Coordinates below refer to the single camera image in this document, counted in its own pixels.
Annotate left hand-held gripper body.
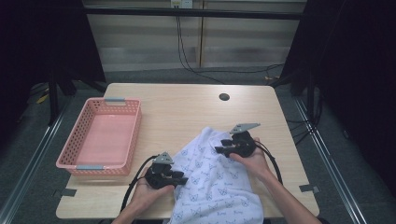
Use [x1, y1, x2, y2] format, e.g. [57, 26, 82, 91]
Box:
[144, 151, 176, 189]

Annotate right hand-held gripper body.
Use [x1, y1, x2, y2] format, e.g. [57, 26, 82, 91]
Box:
[228, 122, 262, 158]

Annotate white printed cloth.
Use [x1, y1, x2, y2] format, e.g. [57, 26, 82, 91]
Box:
[167, 125, 265, 224]

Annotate person's right hand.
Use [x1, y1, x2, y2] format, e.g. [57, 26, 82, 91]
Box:
[230, 136, 276, 184]

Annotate person's left hand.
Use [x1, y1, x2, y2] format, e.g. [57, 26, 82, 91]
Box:
[132, 167, 176, 213]

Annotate pink perforated plastic basket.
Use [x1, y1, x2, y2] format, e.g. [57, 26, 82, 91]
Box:
[55, 96, 143, 177]

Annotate black metal stand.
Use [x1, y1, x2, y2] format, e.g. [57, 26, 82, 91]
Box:
[47, 69, 61, 126]

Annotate black curtain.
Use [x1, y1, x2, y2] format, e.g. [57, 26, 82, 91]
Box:
[270, 0, 396, 190]
[0, 0, 107, 150]

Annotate black horizontal bar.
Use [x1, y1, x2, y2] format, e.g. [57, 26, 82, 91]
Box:
[83, 7, 304, 21]

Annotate yellow object on floor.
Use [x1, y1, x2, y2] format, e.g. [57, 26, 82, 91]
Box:
[35, 92, 50, 105]

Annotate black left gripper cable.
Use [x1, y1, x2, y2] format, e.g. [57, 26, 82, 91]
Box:
[120, 154, 161, 213]

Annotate black floor cables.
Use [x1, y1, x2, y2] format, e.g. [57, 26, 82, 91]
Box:
[285, 117, 323, 147]

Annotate metal floor rail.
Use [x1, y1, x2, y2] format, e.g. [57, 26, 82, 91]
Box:
[0, 99, 74, 224]
[293, 95, 370, 224]

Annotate black hanging cable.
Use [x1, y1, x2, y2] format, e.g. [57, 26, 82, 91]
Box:
[175, 15, 285, 86]

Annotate white wall outlet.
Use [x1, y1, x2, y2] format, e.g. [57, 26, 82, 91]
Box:
[169, 0, 194, 9]

